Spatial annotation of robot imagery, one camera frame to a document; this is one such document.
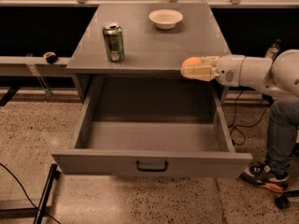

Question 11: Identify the black floor cable left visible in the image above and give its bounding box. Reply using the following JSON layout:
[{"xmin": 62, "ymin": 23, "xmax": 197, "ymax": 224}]
[{"xmin": 0, "ymin": 161, "xmax": 63, "ymax": 224}]

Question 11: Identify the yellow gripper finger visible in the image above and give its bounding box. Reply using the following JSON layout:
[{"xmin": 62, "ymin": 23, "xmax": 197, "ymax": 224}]
[
  {"xmin": 200, "ymin": 56, "xmax": 220, "ymax": 67},
  {"xmin": 180, "ymin": 65, "xmax": 218, "ymax": 82}
]

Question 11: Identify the grey cabinet desk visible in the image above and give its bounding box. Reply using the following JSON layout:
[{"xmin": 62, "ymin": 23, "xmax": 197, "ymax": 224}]
[{"xmin": 66, "ymin": 3, "xmax": 230, "ymax": 99}]

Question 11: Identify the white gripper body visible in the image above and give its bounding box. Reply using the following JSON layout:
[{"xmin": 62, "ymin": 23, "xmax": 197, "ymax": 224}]
[{"xmin": 216, "ymin": 55, "xmax": 245, "ymax": 87}]

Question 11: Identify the black metal floor stand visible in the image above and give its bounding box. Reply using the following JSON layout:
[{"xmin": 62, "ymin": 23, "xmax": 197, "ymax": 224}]
[{"xmin": 0, "ymin": 163, "xmax": 61, "ymax": 224}]

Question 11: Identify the person's sneaker near drawer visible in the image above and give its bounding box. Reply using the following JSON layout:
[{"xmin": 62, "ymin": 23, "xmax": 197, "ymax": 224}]
[{"xmin": 240, "ymin": 162, "xmax": 289, "ymax": 193}]

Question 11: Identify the black drawer handle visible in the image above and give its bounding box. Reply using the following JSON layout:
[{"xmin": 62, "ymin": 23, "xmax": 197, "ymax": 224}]
[{"xmin": 135, "ymin": 161, "xmax": 168, "ymax": 173}]

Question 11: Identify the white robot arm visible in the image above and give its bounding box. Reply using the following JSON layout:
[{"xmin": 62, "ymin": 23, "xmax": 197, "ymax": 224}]
[{"xmin": 180, "ymin": 49, "xmax": 299, "ymax": 97}]

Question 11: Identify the green soda can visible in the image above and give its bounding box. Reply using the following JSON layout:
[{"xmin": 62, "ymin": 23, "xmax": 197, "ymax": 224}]
[{"xmin": 102, "ymin": 22, "xmax": 124, "ymax": 62}]

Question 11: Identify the orange fruit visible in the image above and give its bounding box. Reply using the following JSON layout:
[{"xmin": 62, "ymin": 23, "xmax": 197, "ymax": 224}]
[{"xmin": 182, "ymin": 57, "xmax": 202, "ymax": 67}]

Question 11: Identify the black floor cable right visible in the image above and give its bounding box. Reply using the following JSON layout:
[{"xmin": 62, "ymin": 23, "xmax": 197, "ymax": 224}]
[{"xmin": 227, "ymin": 89, "xmax": 272, "ymax": 147}]

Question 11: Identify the black floor cable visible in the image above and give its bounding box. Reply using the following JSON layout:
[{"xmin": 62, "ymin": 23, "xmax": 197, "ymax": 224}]
[
  {"xmin": 227, "ymin": 89, "xmax": 272, "ymax": 147},
  {"xmin": 0, "ymin": 161, "xmax": 63, "ymax": 224}
]

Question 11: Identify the small black yellow object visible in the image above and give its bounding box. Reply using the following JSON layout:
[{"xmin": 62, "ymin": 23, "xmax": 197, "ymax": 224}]
[{"xmin": 43, "ymin": 51, "xmax": 58, "ymax": 63}]

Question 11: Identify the grey metal rail shelf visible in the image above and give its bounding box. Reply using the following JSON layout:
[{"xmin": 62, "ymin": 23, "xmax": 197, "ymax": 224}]
[{"xmin": 0, "ymin": 56, "xmax": 70, "ymax": 77}]

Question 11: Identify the person's jeans leg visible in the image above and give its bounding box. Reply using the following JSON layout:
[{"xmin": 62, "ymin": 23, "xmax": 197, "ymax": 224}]
[{"xmin": 265, "ymin": 98, "xmax": 299, "ymax": 175}]

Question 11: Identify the clear plastic bottle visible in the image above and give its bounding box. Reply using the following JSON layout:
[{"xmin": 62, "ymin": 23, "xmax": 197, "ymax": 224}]
[{"xmin": 265, "ymin": 39, "xmax": 281, "ymax": 60}]

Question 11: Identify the white bowl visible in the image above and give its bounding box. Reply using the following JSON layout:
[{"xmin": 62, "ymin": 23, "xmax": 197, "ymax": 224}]
[{"xmin": 149, "ymin": 9, "xmax": 183, "ymax": 30}]

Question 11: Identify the grey open top drawer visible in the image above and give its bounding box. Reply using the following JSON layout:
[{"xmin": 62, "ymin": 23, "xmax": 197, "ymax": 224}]
[{"xmin": 52, "ymin": 76, "xmax": 252, "ymax": 178}]

